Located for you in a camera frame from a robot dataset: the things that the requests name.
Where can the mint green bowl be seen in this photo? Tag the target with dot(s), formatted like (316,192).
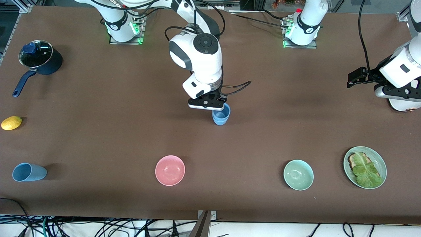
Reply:
(298,175)

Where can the dark grey pole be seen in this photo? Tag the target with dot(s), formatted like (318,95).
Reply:
(201,227)

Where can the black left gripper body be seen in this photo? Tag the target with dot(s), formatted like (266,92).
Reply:
(374,77)

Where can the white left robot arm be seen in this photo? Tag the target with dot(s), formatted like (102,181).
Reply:
(307,24)

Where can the green lettuce leaf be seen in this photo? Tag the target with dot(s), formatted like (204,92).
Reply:
(366,172)

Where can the toast bread slice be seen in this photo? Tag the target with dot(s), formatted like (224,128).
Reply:
(352,161)

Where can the mint green plate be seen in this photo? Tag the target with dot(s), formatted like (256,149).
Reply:
(381,161)

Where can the light blue cup with tissue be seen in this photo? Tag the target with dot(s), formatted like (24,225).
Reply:
(219,122)

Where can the grey-blue plastic cup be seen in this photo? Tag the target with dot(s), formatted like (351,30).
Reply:
(31,172)

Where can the pink bowl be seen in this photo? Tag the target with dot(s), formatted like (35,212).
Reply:
(170,170)

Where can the aluminium frame profile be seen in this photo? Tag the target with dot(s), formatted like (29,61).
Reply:
(19,6)
(404,16)

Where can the glass lid with blue knob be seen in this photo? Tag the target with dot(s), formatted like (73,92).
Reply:
(39,54)

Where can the metal table edge bracket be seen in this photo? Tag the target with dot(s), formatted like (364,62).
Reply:
(213,214)

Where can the bright blue plastic cup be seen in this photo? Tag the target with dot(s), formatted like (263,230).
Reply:
(226,110)

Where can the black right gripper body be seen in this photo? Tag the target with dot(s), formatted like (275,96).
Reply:
(221,97)

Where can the dark blue saucepan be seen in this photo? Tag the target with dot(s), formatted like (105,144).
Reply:
(54,62)

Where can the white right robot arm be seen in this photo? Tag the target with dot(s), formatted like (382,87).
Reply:
(204,62)

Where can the yellow lemon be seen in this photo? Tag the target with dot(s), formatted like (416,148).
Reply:
(11,123)

